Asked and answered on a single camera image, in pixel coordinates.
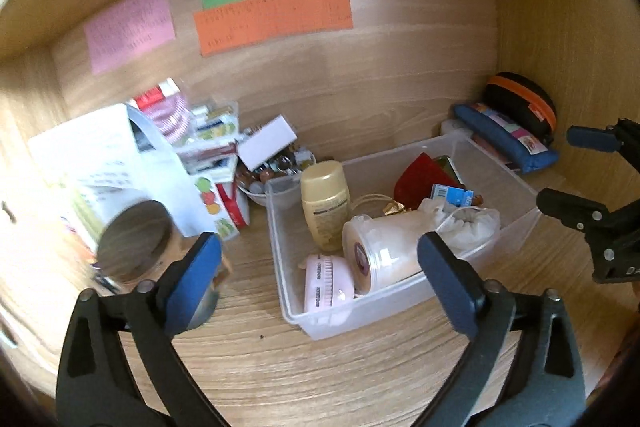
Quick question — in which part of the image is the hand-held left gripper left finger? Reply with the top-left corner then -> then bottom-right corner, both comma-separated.
55,232 -> 233,427

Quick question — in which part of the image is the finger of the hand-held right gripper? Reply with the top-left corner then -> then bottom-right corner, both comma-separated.
566,119 -> 640,172
536,188 -> 640,240

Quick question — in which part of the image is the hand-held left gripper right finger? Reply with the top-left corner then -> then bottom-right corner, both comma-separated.
415,231 -> 587,427

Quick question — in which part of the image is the white drawstring bag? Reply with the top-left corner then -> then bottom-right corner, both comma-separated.
417,198 -> 502,253

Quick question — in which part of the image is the clear jar of cotton pads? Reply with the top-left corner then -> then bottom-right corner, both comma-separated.
341,209 -> 451,295

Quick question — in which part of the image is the small blue box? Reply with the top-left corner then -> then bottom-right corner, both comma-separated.
430,184 -> 475,208

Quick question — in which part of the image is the red pouch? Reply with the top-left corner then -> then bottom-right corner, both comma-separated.
393,152 -> 463,212

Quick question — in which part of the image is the clear plastic storage bin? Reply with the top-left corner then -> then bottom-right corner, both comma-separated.
264,130 -> 542,342

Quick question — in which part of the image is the wooden desktop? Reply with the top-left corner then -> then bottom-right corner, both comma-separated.
0,127 -> 640,427

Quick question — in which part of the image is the brown glass candle jar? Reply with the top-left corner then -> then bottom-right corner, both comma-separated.
94,200 -> 232,328

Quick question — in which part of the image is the fruit print carton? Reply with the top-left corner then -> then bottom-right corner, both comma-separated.
192,154 -> 251,240

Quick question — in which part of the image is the black orange zip case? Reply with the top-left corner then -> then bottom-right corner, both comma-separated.
481,72 -> 557,146

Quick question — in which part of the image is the blue pencil case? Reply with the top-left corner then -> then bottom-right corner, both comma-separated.
454,103 -> 560,172

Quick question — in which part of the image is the white bowl of small bits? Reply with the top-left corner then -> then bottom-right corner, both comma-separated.
235,147 -> 317,208

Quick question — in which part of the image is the yellow plastic bottle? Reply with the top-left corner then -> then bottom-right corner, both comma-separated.
300,160 -> 351,253

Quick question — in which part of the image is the small white box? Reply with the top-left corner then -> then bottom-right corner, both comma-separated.
236,116 -> 297,170

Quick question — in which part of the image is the stack of flat packets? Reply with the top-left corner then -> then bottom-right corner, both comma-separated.
131,78 -> 241,158

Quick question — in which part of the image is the pink paper note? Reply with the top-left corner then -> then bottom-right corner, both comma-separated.
83,0 -> 177,75

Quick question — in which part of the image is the orange paper note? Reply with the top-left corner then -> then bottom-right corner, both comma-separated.
192,0 -> 354,58

